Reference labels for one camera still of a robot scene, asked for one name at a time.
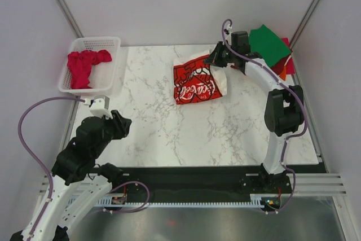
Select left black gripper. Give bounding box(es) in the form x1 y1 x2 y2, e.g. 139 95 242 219
93 109 133 157

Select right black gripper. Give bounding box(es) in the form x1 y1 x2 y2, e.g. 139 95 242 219
204 41 237 68

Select white coca-cola t-shirt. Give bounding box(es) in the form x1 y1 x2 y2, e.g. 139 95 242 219
173 50 227 105

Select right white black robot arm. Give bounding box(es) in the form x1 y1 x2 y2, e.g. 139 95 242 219
205 29 307 192

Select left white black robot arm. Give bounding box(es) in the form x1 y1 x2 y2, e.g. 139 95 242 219
11 110 132 240

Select white plastic basket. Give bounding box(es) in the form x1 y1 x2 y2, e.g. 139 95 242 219
58 36 121 96

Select folded dark red t-shirt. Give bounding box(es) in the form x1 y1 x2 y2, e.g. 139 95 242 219
271 56 288 75

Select folded orange t-shirt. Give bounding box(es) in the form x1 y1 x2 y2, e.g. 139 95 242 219
279 66 287 81

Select folded pink red t-shirt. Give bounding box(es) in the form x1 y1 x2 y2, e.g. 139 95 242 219
285 49 296 76

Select crumpled red t-shirt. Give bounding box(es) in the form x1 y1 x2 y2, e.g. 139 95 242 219
67 50 112 89

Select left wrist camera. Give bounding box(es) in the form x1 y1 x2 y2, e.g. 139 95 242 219
84 95 112 119

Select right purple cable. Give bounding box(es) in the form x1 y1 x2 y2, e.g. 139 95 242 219
221 19 307 215

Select purple cable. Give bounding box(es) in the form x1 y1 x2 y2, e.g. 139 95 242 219
221 19 307 215
18 96 150 239

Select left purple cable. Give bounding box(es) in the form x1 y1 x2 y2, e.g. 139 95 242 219
18 96 150 239

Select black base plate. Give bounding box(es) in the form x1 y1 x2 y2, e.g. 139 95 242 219
116 166 292 200

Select right aluminium corner post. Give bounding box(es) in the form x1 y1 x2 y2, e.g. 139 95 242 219
290 0 321 49

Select white slotted cable duct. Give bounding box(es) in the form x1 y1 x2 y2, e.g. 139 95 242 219
95 194 283 207

